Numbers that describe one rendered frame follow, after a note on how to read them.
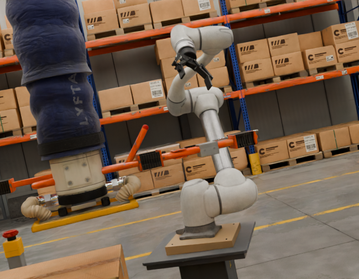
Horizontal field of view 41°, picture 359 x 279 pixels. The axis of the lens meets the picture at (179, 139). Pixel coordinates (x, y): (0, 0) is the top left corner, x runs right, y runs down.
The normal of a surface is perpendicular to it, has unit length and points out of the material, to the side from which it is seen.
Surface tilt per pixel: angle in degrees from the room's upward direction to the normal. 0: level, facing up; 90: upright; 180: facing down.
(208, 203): 88
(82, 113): 73
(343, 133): 91
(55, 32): 80
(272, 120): 90
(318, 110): 90
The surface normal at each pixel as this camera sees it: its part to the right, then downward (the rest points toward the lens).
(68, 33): 0.61, -0.31
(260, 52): 0.09, 0.04
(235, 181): 0.07, -0.56
